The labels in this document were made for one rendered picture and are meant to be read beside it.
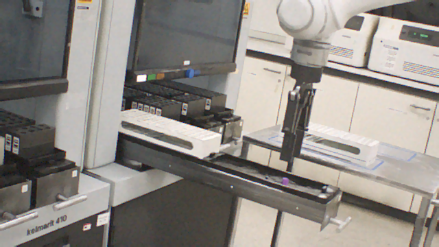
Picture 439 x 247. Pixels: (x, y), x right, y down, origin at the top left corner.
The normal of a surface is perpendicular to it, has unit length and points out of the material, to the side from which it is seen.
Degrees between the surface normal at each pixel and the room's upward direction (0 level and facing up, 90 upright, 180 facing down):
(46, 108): 90
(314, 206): 90
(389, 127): 90
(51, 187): 90
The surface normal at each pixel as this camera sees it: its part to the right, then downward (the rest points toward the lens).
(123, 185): 0.87, 0.25
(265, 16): -0.46, 0.13
